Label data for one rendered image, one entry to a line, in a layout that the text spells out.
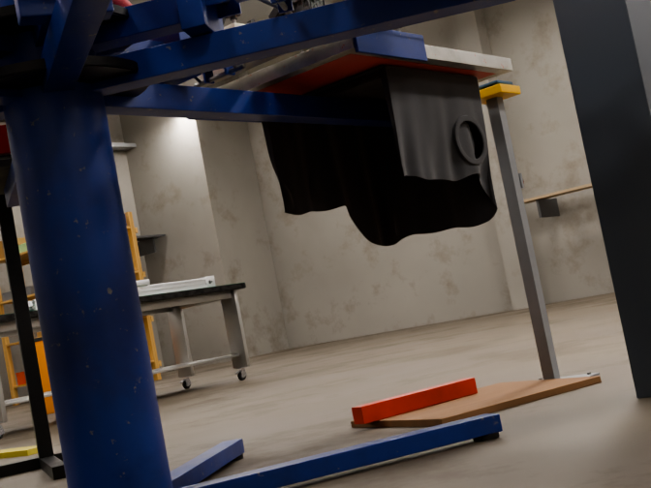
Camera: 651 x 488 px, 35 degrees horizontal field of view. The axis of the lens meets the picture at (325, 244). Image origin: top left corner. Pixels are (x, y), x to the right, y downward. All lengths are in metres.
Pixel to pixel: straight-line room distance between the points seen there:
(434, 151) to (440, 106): 0.14
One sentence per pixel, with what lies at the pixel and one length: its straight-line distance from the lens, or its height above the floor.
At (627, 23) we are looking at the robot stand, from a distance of 2.61.
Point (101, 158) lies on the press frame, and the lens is 2.07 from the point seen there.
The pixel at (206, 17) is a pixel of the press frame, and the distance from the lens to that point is 2.03.
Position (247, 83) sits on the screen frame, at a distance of 2.68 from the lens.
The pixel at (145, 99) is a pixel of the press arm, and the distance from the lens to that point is 2.29.
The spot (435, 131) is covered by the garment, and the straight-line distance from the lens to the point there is 2.81.
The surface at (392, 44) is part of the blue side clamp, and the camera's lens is 2.59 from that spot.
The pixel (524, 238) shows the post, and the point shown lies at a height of 0.46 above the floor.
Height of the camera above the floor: 0.33
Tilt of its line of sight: 4 degrees up
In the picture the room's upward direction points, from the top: 11 degrees counter-clockwise
